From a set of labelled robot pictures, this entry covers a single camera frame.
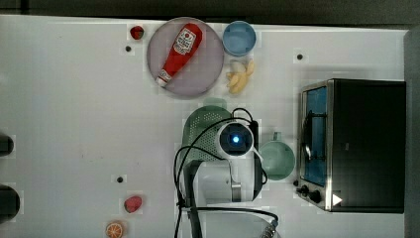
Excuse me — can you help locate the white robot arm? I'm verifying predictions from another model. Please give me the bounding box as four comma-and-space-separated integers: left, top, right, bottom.
181, 120, 264, 238

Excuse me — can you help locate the grey round plate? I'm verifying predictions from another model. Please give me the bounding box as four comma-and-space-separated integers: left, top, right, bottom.
147, 17, 224, 97

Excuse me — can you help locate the peeled banana toy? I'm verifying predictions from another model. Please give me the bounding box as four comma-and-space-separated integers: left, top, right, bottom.
226, 59, 255, 94

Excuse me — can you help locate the green mug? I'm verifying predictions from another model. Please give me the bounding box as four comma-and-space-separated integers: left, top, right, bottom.
260, 132, 295, 180

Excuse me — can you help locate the red ketchup bottle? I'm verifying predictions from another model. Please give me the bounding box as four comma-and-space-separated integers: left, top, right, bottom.
156, 23, 203, 87

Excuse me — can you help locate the blue plastic cup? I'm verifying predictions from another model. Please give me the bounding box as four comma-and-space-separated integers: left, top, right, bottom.
222, 21, 257, 57

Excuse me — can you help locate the red strawberry toy top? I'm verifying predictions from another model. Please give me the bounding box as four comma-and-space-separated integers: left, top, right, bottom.
130, 26, 144, 41

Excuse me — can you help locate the red strawberry toy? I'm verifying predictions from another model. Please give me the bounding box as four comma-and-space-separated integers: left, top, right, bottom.
130, 26, 144, 41
124, 195, 143, 213

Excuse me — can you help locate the red strawberry toy bottom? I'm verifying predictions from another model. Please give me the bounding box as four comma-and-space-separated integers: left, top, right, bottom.
124, 195, 143, 213

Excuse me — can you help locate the black toaster oven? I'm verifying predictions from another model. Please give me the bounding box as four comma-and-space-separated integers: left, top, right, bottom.
294, 78, 406, 213

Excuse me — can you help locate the orange slice toy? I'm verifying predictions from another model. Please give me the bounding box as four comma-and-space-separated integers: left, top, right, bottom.
105, 222, 124, 238

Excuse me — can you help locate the black round object upper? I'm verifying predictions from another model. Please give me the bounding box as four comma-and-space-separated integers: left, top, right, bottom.
0, 135, 14, 157

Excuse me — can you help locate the black round object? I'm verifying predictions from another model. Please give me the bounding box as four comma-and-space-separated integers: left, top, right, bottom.
0, 135, 14, 157
0, 184, 21, 223

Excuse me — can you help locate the black round object lower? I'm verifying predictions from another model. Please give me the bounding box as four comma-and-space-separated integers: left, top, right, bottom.
0, 184, 21, 223

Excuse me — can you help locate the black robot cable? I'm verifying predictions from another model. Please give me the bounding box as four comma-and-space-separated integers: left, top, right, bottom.
172, 108, 280, 238

